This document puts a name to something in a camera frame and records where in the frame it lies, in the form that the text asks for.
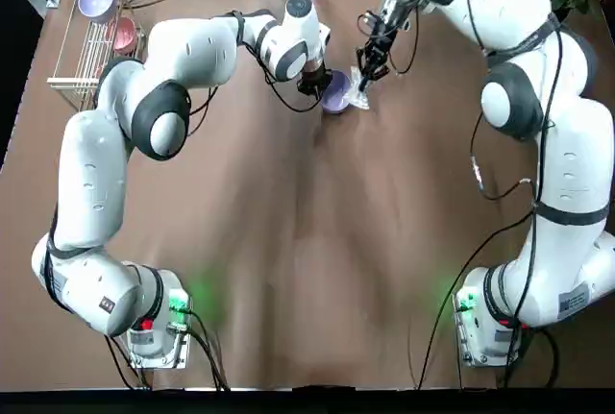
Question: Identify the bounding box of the silver sponge cloth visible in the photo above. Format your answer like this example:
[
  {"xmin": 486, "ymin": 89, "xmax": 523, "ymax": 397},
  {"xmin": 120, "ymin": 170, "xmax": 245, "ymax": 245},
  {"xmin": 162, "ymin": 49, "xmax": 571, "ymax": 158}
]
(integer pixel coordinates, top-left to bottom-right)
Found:
[{"xmin": 346, "ymin": 65, "xmax": 372, "ymax": 110}]

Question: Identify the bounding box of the pink plastic bowl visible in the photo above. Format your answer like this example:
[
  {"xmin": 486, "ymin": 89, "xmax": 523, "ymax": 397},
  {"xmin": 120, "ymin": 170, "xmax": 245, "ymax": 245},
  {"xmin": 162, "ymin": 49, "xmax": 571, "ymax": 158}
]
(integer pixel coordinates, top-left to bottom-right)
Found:
[{"xmin": 112, "ymin": 16, "xmax": 139, "ymax": 55}]

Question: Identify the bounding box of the black right base cable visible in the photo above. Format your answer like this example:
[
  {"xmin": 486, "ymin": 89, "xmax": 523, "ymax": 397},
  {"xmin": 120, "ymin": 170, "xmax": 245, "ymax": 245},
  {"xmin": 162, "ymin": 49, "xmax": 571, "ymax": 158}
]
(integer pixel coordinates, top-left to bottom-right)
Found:
[{"xmin": 417, "ymin": 214, "xmax": 537, "ymax": 391}]

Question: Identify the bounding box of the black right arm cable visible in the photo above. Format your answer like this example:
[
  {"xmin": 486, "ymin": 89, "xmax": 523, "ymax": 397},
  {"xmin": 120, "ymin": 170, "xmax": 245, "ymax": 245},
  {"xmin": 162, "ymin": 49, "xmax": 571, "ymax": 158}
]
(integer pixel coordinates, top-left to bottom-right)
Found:
[{"xmin": 469, "ymin": 109, "xmax": 539, "ymax": 202}]

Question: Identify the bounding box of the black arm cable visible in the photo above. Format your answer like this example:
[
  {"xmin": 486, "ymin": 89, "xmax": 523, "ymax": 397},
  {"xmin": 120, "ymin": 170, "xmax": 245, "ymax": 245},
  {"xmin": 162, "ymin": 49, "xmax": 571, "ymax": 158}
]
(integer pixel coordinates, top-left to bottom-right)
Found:
[
  {"xmin": 242, "ymin": 41, "xmax": 324, "ymax": 113},
  {"xmin": 469, "ymin": 109, "xmax": 539, "ymax": 202}
]

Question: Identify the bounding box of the black base cable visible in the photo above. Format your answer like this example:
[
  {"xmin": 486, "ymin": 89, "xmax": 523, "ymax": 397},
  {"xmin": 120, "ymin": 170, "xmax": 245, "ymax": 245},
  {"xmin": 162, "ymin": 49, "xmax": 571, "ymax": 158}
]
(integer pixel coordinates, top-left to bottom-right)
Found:
[
  {"xmin": 184, "ymin": 307, "xmax": 232, "ymax": 391},
  {"xmin": 417, "ymin": 214, "xmax": 537, "ymax": 391}
]

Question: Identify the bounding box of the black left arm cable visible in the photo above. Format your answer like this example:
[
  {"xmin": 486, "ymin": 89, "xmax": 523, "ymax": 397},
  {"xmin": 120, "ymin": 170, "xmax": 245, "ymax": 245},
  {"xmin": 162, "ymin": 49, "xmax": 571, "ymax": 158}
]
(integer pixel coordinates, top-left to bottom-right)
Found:
[{"xmin": 242, "ymin": 41, "xmax": 324, "ymax": 113}]

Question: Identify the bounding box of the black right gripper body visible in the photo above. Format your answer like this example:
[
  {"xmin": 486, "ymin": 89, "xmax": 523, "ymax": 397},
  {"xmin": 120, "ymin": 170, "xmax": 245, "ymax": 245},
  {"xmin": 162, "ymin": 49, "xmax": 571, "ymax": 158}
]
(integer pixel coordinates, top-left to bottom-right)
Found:
[{"xmin": 367, "ymin": 0, "xmax": 403, "ymax": 53}]

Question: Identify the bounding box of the white wire dish rack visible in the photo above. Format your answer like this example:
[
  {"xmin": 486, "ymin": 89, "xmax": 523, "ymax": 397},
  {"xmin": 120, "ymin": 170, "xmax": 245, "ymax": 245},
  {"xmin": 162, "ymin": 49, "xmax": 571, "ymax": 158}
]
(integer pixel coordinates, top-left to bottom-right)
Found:
[{"xmin": 46, "ymin": 0, "xmax": 147, "ymax": 112}]

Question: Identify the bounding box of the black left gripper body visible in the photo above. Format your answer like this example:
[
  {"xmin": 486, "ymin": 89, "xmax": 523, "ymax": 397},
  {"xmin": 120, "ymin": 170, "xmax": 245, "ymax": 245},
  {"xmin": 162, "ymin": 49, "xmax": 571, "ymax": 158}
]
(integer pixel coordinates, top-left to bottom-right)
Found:
[{"xmin": 296, "ymin": 69, "xmax": 333, "ymax": 98}]

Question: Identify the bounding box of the black left base cable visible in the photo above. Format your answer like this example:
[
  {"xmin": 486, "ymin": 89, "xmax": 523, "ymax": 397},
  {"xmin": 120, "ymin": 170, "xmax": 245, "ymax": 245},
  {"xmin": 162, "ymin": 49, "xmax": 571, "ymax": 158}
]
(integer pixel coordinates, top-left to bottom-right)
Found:
[{"xmin": 184, "ymin": 307, "xmax": 232, "ymax": 391}]

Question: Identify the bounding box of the purple plastic bowl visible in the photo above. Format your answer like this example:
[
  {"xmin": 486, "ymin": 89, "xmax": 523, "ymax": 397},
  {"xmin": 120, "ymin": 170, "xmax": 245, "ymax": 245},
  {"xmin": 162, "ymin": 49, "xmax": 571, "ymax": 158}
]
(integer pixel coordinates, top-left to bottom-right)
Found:
[
  {"xmin": 320, "ymin": 69, "xmax": 352, "ymax": 115},
  {"xmin": 78, "ymin": 0, "xmax": 118, "ymax": 25}
]

